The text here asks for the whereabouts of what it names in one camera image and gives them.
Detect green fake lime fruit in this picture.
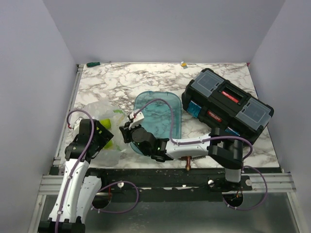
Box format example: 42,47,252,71
99,118,111,130

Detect black plastic toolbox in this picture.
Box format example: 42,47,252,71
181,68,274,144

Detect teal transparent plastic tray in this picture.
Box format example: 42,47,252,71
129,90,182,153

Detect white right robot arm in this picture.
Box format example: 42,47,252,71
119,122,243,190

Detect green handled screwdriver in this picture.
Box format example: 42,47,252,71
86,62,101,67

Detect small yellow grey brush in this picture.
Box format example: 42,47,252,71
180,62,188,69

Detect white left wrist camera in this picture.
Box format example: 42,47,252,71
71,118,82,130

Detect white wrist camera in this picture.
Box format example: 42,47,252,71
71,118,82,130
128,112,144,129

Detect brown handled small tool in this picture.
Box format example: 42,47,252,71
185,156,191,171

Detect aluminium mounting rail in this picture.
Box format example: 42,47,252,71
38,172,297,198

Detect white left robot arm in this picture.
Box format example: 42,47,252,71
38,118,113,233

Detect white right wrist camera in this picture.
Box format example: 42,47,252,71
128,112,144,129

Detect clear plastic bag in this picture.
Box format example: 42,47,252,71
80,100,128,168

